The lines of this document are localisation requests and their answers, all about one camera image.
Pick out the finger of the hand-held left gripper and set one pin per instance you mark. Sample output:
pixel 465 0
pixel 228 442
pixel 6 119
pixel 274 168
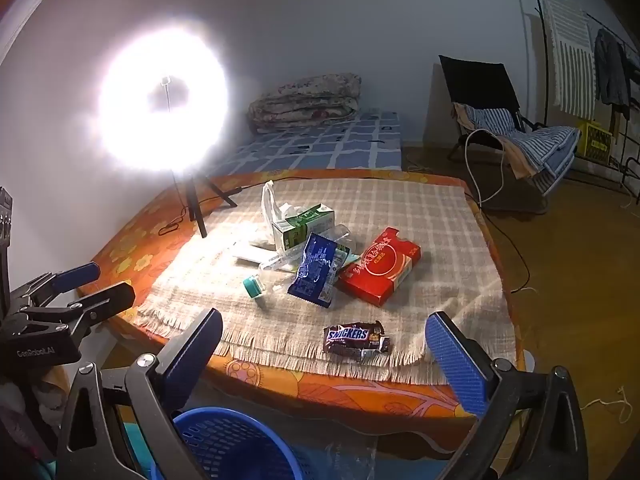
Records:
pixel 107 300
pixel 75 275

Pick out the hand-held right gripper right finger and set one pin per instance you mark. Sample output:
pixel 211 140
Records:
pixel 456 356

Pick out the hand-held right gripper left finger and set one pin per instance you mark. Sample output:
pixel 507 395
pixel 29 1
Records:
pixel 199 346

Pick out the blue plastic basket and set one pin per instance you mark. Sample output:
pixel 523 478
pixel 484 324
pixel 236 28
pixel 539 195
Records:
pixel 225 445

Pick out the red cardboard medicine box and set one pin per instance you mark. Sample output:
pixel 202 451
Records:
pixel 382 272

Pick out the green and white milk carton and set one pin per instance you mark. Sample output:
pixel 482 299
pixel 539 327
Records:
pixel 300 222

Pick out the small teal container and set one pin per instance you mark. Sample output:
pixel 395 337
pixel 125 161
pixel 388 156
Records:
pixel 254 289

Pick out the white flat strip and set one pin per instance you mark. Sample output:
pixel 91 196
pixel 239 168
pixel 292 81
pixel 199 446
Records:
pixel 250 257

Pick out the brown chocolate bar wrapper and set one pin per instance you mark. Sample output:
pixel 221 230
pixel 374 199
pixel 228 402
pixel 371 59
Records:
pixel 352 337

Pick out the teal cloth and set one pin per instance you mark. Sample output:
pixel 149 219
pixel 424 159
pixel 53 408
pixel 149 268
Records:
pixel 137 440

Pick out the clear plastic bottle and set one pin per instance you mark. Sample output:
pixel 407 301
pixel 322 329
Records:
pixel 280 262

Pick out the beige checked fringed cloth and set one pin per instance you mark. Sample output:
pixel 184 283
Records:
pixel 425 240

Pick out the black light tripod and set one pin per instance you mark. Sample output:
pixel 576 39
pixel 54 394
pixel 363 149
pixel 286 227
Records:
pixel 198 212

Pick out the blue snack packet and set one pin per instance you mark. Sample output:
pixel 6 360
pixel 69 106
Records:
pixel 315 270

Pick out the clear plastic bag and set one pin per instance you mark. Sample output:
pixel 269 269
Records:
pixel 350 460

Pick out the white plastic bag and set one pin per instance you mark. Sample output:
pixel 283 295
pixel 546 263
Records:
pixel 267 205

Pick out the blue checked mattress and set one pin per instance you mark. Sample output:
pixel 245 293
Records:
pixel 345 147

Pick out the yellow plastic crate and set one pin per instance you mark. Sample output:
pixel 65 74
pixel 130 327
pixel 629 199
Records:
pixel 596 144

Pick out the folded floral quilt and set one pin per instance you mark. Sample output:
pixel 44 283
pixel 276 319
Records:
pixel 305 102

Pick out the black folding chair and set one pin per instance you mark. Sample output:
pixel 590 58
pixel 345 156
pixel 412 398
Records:
pixel 475 80

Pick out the black drying rack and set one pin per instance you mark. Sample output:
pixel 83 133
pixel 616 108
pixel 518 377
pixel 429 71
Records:
pixel 544 60

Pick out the dark hanging garment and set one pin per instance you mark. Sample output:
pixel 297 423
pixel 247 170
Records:
pixel 611 70

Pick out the white striped towel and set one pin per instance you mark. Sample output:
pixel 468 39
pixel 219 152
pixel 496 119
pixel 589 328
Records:
pixel 570 45

